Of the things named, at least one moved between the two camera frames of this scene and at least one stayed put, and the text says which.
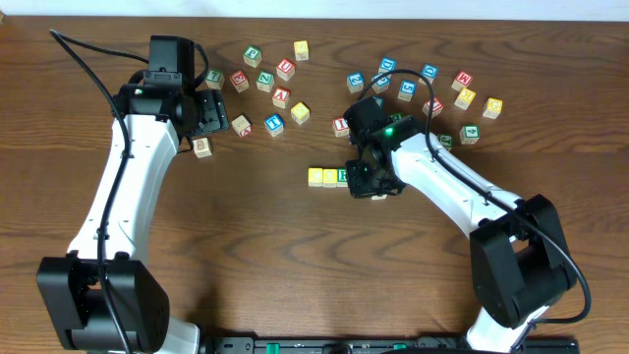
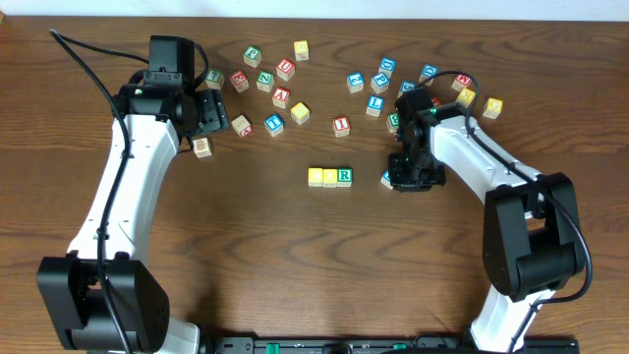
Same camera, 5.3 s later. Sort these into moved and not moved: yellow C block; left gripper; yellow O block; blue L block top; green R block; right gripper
Moved: blue L block top; right gripper
Not moved: left gripper; green R block; yellow O block; yellow C block
